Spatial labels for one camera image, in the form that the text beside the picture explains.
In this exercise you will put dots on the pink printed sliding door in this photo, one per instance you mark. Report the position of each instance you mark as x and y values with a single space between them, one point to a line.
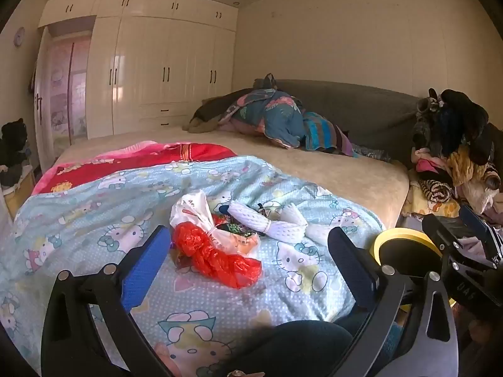
65 90

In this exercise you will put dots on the tiger striped cloth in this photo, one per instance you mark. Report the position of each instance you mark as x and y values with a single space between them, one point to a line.
434 191

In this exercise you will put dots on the red plastic bag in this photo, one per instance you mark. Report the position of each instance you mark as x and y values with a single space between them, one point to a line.
214 259

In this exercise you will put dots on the yellow knit garment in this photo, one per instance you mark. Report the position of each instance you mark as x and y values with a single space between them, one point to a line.
465 167

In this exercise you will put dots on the black fuzzy garment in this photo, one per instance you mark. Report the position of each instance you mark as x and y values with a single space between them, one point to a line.
465 118

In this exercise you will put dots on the dark brown cloth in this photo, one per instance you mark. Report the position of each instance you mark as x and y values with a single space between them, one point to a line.
212 112

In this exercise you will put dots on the cream wardrobe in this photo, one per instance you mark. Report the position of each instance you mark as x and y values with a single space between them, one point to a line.
165 59

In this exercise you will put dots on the beige bed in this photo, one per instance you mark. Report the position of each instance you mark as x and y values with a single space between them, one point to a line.
314 157

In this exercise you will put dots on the black bin with yellow rim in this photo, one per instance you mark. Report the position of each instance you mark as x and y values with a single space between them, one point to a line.
404 249

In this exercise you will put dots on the brown chocolate bar wrapper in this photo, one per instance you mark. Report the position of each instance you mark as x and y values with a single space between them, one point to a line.
262 207

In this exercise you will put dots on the black green snack packet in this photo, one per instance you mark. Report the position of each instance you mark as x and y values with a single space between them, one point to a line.
235 227

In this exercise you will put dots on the blue floral quilt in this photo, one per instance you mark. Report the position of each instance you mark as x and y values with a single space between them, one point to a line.
275 114

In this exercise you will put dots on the yellow cartoon blanket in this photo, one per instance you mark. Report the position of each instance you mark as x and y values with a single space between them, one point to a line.
422 204

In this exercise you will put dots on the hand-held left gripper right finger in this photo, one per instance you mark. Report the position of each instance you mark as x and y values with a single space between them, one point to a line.
352 269

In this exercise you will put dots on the grey headboard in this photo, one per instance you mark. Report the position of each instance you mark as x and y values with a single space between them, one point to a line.
365 106

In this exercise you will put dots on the pink garment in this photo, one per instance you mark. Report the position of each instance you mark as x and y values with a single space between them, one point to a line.
426 161

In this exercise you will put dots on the black plush toy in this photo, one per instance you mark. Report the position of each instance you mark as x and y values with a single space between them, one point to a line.
13 141

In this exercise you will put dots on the person's dark trouser leg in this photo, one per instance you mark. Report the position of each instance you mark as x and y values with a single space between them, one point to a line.
298 345

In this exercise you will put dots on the round wall clock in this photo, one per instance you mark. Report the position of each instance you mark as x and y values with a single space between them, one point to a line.
19 36

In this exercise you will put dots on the light blue cartoon cat blanket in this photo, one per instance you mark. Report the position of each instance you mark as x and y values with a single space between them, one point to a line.
98 212

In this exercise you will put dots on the white plastic bag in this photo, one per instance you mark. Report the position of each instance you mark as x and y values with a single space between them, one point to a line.
196 210

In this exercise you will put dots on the red blanket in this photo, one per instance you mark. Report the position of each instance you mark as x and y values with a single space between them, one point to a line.
137 161

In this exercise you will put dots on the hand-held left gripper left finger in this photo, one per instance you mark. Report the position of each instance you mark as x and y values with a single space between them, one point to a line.
142 269

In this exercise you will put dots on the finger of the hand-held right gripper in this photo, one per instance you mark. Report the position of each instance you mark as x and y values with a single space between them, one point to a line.
448 235
481 229

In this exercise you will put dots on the striped blanket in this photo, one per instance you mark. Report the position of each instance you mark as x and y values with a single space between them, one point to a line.
320 131

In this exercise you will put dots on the white fleece cloth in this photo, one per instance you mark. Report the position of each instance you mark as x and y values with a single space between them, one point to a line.
477 196

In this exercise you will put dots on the dark patterned cloth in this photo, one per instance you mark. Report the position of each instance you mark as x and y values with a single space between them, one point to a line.
371 153

